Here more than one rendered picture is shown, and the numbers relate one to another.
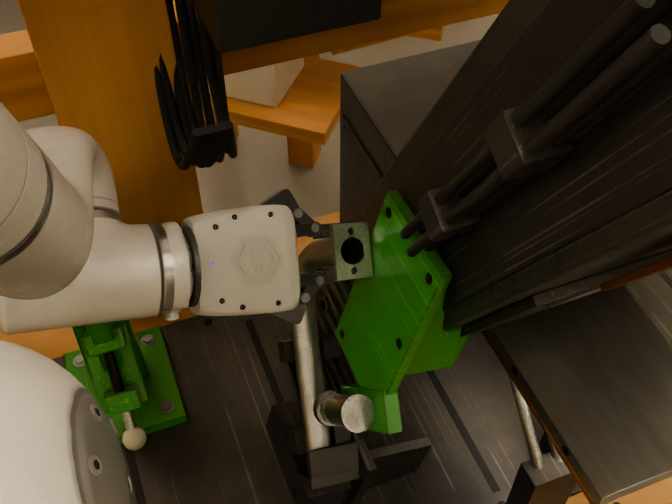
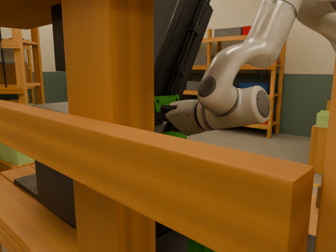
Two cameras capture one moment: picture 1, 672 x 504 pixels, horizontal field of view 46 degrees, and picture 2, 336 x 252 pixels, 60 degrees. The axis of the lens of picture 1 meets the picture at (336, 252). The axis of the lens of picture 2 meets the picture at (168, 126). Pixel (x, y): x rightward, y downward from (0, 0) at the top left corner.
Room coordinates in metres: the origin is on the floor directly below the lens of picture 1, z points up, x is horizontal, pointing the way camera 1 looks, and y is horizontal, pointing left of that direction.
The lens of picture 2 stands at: (0.87, 0.77, 1.36)
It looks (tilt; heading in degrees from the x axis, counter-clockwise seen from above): 11 degrees down; 245
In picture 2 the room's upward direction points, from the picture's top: straight up
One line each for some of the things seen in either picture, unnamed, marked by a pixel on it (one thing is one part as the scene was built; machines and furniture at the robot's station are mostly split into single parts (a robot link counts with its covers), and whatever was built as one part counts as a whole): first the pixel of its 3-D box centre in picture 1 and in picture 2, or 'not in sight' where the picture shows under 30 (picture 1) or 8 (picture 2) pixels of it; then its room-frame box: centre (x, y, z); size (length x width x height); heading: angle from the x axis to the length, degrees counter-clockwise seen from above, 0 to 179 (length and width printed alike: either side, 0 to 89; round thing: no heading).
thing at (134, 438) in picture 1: (129, 422); not in sight; (0.47, 0.24, 0.96); 0.06 x 0.03 x 0.06; 21
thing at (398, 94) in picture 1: (470, 194); (81, 158); (0.74, -0.17, 1.07); 0.30 x 0.18 x 0.34; 111
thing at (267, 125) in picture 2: not in sight; (212, 79); (-2.94, -4.93, 1.10); 3.01 x 0.55 x 2.20; 115
